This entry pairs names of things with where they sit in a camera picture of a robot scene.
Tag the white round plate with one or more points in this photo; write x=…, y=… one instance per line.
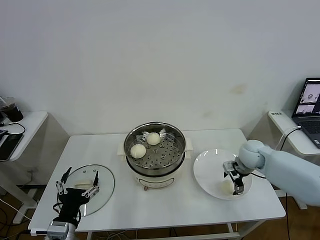
x=207, y=170

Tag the plastic cup of dark coffee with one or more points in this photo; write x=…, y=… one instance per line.
x=13, y=112

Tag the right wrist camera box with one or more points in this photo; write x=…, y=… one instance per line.
x=228, y=167

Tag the black flat tablet device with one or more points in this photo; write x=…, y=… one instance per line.
x=10, y=147

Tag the stainless steel steamer basket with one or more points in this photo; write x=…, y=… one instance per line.
x=172, y=160

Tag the cream electric cooking pot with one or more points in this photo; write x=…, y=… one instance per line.
x=155, y=182

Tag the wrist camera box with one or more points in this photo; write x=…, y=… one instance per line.
x=58, y=228
x=228, y=167

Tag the grey open laptop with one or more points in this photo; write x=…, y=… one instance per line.
x=308, y=125

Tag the white side table with cup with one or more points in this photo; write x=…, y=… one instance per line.
x=32, y=125

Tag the white label with black print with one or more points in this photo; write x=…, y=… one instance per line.
x=275, y=114

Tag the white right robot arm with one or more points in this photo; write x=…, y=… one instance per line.
x=287, y=170

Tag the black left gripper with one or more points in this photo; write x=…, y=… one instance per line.
x=72, y=198

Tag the white steamed baozi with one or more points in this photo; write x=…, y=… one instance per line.
x=226, y=187
x=153, y=138
x=138, y=150

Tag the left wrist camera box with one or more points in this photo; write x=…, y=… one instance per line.
x=58, y=228

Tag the white side table with laptop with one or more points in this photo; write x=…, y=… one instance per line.
x=295, y=142

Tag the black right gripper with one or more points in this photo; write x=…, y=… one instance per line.
x=238, y=173

